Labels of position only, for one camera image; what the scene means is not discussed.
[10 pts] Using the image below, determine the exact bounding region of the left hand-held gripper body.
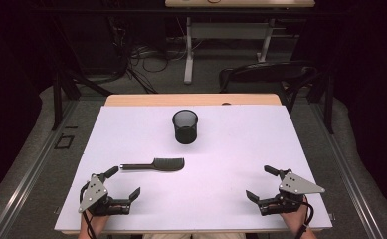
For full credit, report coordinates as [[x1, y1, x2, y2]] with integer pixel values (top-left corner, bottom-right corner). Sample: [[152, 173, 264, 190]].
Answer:
[[78, 172, 131, 217]]

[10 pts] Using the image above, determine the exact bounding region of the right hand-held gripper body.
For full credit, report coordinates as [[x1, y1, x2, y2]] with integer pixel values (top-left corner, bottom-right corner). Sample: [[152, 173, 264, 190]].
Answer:
[[257, 168, 326, 217]]

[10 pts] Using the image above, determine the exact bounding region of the black mesh pen cup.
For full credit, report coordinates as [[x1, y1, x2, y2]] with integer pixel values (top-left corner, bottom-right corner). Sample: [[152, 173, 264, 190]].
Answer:
[[171, 109, 199, 145]]

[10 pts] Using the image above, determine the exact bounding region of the person's left hand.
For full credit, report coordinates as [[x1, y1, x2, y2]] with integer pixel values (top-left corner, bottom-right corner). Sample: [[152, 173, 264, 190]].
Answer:
[[79, 211, 111, 239]]

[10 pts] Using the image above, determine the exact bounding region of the person's right hand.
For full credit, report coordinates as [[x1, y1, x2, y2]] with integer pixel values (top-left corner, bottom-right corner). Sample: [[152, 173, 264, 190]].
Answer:
[[280, 198, 310, 234]]

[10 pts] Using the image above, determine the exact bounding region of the white table mat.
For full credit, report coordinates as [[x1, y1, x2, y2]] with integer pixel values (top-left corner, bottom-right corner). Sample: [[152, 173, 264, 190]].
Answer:
[[54, 105, 333, 232]]

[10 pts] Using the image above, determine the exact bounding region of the black metal stand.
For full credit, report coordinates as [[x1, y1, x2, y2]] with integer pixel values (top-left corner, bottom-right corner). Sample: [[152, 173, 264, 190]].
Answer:
[[308, 68, 335, 135], [51, 71, 114, 131]]

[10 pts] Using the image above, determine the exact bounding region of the black chair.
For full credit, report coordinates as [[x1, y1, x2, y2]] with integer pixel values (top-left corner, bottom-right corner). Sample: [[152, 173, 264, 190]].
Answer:
[[218, 60, 322, 115]]

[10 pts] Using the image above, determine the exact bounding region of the white-legged wooden desk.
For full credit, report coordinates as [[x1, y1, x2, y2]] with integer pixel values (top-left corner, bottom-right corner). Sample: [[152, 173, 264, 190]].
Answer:
[[164, 0, 316, 85]]

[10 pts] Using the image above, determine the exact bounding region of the left hand-held gripper black cable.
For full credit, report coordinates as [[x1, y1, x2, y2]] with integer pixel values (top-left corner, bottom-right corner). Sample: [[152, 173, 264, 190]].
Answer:
[[79, 183, 97, 239]]

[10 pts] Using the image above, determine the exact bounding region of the hand-held gripper black cable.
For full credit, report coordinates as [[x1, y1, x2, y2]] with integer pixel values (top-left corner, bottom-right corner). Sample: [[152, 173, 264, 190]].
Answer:
[[79, 183, 97, 239], [293, 194, 315, 239]]

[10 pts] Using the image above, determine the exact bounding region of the right hand-held gripper black cable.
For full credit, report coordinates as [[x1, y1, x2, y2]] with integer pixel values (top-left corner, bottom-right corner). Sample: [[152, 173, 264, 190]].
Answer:
[[293, 194, 315, 239]]

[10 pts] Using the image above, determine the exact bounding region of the tangle of floor cables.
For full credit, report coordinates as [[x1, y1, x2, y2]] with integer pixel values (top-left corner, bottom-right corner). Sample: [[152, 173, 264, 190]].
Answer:
[[109, 16, 189, 95]]

